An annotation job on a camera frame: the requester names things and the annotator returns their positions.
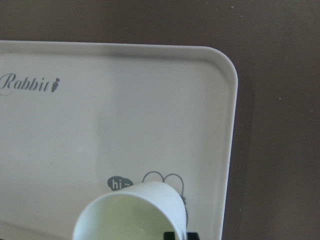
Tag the cream rabbit tray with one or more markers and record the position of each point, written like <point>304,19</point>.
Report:
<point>79,120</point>

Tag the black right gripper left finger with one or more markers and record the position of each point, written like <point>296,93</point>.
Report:
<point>172,234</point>

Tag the pale yellow cup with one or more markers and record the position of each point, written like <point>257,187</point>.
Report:
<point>138,212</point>

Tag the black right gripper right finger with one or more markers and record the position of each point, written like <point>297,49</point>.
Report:
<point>192,233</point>

